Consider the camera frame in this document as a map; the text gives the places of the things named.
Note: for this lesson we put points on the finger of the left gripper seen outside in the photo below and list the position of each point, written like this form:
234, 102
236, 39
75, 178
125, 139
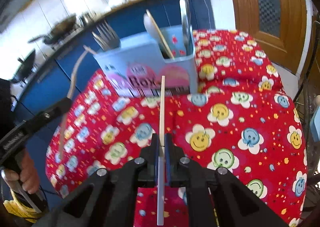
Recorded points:
58, 109

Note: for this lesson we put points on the white plastic spoon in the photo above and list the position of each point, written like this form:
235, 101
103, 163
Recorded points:
151, 30

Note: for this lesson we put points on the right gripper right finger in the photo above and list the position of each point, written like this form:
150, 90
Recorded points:
173, 169

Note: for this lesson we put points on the red smiley flower tablecloth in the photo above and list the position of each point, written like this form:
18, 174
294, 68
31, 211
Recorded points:
240, 119

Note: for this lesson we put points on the light blue chopstick box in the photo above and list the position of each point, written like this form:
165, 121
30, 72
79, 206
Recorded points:
135, 68

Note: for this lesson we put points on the beige chopstick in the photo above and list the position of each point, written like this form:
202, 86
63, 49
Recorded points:
167, 50
161, 158

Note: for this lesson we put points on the black metal rack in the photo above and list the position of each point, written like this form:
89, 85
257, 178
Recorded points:
307, 104

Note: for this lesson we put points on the yellow sleeve left forearm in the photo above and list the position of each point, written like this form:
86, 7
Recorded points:
17, 208

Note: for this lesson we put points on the left hand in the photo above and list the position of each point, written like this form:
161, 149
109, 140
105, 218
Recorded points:
28, 176

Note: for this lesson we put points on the wooden door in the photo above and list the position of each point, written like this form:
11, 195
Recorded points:
279, 27

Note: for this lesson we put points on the black wok on stove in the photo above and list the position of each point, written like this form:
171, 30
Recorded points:
58, 31

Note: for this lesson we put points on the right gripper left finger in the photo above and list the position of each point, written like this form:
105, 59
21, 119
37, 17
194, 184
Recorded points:
149, 172

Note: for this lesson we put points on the blue lower kitchen cabinets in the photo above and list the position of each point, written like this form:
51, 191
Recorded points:
52, 79

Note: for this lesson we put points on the steel kettle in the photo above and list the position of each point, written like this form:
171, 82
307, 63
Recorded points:
87, 18

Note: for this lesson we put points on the long wooden stick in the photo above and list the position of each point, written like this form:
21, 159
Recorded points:
70, 95

